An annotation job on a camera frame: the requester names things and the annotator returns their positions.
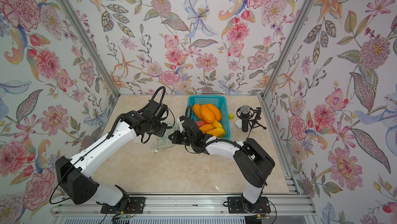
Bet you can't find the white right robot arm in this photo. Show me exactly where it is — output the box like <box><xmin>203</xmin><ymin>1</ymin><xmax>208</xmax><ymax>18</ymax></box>
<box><xmin>168</xmin><ymin>119</ymin><xmax>276</xmax><ymax>205</ymax></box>

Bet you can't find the teal plastic basket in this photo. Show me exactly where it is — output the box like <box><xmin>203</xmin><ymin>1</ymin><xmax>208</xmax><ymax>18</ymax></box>
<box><xmin>188</xmin><ymin>95</ymin><xmax>231</xmax><ymax>139</ymax></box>

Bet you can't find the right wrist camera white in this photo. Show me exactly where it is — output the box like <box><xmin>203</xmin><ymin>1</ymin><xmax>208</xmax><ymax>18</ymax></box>
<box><xmin>176</xmin><ymin>116</ymin><xmax>185</xmax><ymax>133</ymax></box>

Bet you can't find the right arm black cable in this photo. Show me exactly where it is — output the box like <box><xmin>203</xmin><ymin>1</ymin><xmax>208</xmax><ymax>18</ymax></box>
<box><xmin>185</xmin><ymin>105</ymin><xmax>269</xmax><ymax>194</ymax></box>

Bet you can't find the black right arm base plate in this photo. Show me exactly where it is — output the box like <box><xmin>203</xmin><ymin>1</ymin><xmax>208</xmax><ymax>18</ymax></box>
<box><xmin>223</xmin><ymin>196</ymin><xmax>271</xmax><ymax>214</ymax></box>

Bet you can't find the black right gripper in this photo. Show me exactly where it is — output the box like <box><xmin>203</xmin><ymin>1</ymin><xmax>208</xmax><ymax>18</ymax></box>
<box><xmin>169</xmin><ymin>131</ymin><xmax>197</xmax><ymax>147</ymax></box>

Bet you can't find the yellow mango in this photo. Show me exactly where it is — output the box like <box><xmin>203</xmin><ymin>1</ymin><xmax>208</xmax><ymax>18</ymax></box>
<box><xmin>206</xmin><ymin>120</ymin><xmax>225</xmax><ymax>138</ymax></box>

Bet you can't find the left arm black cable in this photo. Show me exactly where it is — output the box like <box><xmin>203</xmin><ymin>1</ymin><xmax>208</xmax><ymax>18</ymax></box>
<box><xmin>138</xmin><ymin>86</ymin><xmax>168</xmax><ymax>114</ymax></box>

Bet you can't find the aluminium corner post left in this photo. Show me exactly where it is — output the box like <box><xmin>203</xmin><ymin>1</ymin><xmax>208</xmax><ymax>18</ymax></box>
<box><xmin>58</xmin><ymin>0</ymin><xmax>121</xmax><ymax>99</ymax></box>

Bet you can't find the orange mango front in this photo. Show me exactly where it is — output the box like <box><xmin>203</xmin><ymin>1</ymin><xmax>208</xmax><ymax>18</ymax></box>
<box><xmin>199</xmin><ymin>124</ymin><xmax>214</xmax><ymax>134</ymax></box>

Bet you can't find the aluminium corner post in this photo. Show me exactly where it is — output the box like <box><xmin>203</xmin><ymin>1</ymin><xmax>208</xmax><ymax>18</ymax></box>
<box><xmin>260</xmin><ymin>0</ymin><xmax>315</xmax><ymax>101</ymax></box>
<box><xmin>58</xmin><ymin>0</ymin><xmax>121</xmax><ymax>99</ymax></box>

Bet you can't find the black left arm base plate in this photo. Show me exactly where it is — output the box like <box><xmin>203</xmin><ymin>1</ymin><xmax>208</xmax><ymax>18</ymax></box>
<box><xmin>100</xmin><ymin>197</ymin><xmax>146</xmax><ymax>215</ymax></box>

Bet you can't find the aluminium front rail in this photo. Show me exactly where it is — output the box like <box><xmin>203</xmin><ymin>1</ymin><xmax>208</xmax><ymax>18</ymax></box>
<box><xmin>50</xmin><ymin>194</ymin><xmax>316</xmax><ymax>217</ymax></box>

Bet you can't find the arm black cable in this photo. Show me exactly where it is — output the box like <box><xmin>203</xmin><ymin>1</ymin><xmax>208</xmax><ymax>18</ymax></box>
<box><xmin>185</xmin><ymin>105</ymin><xmax>269</xmax><ymax>194</ymax></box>
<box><xmin>138</xmin><ymin>86</ymin><xmax>168</xmax><ymax>114</ymax></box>

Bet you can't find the clear zip-top bag green print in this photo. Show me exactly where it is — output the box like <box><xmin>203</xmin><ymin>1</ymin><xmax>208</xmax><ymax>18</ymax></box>
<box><xmin>153</xmin><ymin>120</ymin><xmax>180</xmax><ymax>154</ymax></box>

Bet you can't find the red mango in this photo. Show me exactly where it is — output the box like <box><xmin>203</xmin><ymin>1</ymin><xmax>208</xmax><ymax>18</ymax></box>
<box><xmin>196</xmin><ymin>120</ymin><xmax>207</xmax><ymax>127</ymax></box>

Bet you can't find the aluminium corner post right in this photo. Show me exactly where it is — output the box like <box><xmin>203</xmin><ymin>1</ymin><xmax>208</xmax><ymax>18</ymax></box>
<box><xmin>260</xmin><ymin>0</ymin><xmax>315</xmax><ymax>101</ymax></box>

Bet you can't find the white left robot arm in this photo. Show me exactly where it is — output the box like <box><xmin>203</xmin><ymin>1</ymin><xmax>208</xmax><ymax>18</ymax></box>
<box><xmin>55</xmin><ymin>100</ymin><xmax>169</xmax><ymax>211</ymax></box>

